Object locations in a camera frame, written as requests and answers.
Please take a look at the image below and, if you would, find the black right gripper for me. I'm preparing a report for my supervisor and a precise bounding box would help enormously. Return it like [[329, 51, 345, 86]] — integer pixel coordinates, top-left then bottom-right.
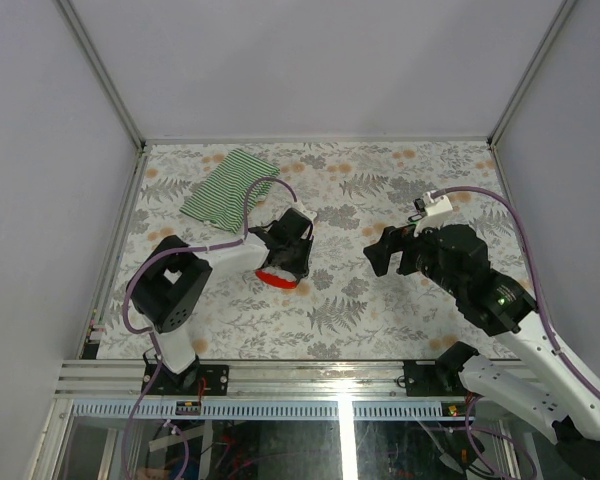
[[363, 213, 464, 297]]

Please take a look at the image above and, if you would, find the red handled carabiner keyring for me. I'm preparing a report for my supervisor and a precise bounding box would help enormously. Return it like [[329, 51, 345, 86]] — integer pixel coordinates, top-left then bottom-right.
[[255, 270, 298, 290]]

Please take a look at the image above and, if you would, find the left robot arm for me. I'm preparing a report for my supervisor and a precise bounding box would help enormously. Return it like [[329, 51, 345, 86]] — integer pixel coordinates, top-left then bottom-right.
[[127, 207, 315, 395]]

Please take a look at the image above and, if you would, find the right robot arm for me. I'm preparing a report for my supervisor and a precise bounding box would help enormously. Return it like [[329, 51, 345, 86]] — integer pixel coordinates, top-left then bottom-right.
[[363, 225, 600, 479]]

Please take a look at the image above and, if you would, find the green white striped cloth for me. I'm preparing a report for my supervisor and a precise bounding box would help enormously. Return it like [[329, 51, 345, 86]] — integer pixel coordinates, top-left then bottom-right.
[[180, 149, 280, 234]]

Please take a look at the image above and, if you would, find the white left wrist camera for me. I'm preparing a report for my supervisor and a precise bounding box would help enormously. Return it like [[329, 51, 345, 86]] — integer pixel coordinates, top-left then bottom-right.
[[291, 203, 316, 239]]

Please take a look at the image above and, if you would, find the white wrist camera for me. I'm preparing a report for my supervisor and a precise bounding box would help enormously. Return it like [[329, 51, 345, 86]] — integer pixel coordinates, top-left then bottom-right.
[[414, 192, 453, 237], [291, 203, 316, 239]]

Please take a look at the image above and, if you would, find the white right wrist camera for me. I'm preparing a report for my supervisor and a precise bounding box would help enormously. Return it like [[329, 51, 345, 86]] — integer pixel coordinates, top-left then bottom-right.
[[414, 192, 453, 237]]

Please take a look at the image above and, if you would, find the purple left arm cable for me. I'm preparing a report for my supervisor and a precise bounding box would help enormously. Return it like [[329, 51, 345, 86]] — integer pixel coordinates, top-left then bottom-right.
[[122, 175, 299, 480]]

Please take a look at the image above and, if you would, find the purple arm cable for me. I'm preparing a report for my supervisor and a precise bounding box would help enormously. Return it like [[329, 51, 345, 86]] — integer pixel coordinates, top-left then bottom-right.
[[437, 185, 600, 416], [122, 175, 299, 480]]

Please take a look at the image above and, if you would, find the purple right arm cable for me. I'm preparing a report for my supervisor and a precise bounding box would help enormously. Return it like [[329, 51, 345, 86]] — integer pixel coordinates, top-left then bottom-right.
[[437, 185, 600, 416]]

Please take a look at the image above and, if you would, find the blue slotted cable duct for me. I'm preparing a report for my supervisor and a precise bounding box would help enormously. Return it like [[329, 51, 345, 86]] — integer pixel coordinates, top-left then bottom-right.
[[72, 399, 448, 421]]

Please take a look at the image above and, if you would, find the aluminium front rail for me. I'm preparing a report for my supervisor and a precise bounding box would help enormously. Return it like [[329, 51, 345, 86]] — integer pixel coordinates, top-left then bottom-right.
[[54, 358, 531, 401]]

